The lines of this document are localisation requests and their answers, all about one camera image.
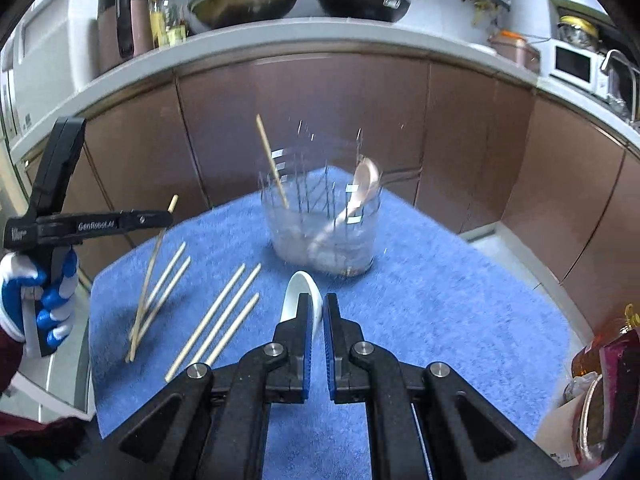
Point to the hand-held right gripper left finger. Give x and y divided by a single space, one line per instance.
303 360

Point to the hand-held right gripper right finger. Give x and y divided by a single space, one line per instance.
328 360

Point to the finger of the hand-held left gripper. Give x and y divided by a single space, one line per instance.
150 220

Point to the wooden chopstick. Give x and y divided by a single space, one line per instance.
210 317
230 307
172 290
235 327
170 267
150 280
270 155

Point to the white ceramic spoon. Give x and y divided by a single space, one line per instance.
300 282

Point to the clear plastic utensil holder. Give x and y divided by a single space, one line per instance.
300 240

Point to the person's left forearm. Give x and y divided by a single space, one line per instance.
9 355

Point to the person's left hand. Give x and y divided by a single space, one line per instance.
14 285

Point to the blue towel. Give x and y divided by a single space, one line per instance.
440 310

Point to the yellow oil bottle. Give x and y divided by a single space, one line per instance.
157 22

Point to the small seasoning bottle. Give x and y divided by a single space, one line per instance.
177 27

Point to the pink ceramic spoon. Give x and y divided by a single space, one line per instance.
367 175

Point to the dark wok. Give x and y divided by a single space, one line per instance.
235 7

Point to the white kitchen countertop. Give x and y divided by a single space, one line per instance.
310 42

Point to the person's clothing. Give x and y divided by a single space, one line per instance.
35 445

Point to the amber oil bottle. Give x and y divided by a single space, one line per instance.
600 350

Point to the pink lidded container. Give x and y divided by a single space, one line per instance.
512 50

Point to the white microwave oven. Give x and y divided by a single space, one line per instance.
572 62

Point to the steel pot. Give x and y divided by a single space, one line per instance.
575 32

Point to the chrome sink faucet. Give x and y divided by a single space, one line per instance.
612 57

